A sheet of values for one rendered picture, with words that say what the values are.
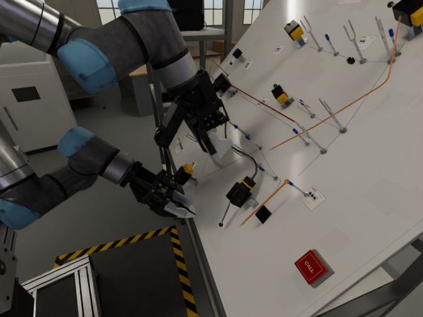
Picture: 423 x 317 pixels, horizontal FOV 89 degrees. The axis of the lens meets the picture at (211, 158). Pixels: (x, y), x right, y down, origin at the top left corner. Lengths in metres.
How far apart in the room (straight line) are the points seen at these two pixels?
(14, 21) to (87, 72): 0.15
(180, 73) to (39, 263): 1.97
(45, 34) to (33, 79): 2.82
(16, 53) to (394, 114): 3.32
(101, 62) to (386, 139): 0.59
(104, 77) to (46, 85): 2.93
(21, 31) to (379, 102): 0.74
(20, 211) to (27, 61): 2.85
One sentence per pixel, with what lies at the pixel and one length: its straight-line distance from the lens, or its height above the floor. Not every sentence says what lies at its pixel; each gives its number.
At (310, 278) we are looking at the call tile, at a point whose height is 1.09.
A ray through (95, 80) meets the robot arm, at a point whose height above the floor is 1.47.
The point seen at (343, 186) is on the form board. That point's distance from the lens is 0.60.
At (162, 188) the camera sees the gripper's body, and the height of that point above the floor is 1.20.
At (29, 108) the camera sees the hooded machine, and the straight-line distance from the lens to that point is 3.39.
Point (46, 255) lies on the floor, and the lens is 2.22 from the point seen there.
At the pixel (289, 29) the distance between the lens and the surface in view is 0.96.
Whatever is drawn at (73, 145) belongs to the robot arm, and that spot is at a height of 1.31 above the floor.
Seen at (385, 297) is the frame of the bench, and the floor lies 0.80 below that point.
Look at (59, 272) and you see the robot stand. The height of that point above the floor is 0.23.
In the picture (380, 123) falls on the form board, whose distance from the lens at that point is 0.66.
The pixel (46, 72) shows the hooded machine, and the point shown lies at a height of 0.98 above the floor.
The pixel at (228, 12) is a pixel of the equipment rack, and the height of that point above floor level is 1.55.
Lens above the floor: 1.55
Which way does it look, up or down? 34 degrees down
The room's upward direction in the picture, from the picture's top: straight up
